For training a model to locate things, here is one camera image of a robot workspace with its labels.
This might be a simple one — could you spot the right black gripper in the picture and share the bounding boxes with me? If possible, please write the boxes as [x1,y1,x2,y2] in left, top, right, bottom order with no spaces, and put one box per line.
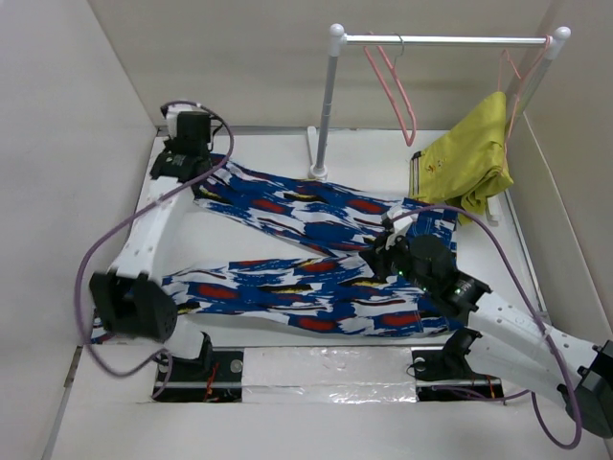
[358,229,435,295]

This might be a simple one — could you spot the blue white patterned trousers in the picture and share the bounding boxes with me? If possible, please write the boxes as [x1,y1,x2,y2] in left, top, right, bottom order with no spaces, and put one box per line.
[88,151,464,346]

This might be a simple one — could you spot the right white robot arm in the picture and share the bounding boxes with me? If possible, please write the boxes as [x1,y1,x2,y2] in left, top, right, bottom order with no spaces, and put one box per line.
[359,236,612,439]

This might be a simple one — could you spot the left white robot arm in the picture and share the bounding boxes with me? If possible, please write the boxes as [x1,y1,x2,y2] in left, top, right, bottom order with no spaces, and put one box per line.
[89,103,214,380]

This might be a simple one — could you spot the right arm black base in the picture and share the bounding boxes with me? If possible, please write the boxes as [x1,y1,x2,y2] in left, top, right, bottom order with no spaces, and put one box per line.
[406,330,504,403]

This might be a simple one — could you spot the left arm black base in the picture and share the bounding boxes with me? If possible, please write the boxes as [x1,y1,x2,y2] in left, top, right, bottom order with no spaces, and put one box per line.
[152,334,244,403]

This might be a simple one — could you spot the pink hanger left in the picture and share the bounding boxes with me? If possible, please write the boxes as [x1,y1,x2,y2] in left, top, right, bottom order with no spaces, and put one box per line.
[362,31,418,148]

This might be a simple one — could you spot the pink hanger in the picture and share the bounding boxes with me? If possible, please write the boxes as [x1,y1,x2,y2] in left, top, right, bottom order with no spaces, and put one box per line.
[497,34,560,155]
[362,31,418,148]

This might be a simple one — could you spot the pink hanger right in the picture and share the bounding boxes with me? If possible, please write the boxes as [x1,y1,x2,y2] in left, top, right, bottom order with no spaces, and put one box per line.
[497,34,560,155]

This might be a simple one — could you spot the silver foil tape strip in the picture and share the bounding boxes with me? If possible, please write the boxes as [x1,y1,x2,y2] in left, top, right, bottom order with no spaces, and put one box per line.
[241,346,417,404]

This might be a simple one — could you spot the yellow shorts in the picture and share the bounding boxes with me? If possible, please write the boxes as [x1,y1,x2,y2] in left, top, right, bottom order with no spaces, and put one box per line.
[409,91,513,215]

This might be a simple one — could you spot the white clothes rack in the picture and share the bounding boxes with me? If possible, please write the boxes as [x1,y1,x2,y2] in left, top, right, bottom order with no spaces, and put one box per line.
[306,23,573,224]

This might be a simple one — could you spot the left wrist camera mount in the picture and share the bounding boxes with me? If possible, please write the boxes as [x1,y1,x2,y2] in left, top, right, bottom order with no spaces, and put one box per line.
[160,103,200,138]

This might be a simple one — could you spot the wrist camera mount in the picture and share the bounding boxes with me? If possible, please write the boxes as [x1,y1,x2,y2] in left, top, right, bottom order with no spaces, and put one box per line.
[160,103,200,138]
[381,206,418,249]

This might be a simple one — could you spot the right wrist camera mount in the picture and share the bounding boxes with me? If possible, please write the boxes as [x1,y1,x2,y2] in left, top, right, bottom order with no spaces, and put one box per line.
[381,206,418,249]

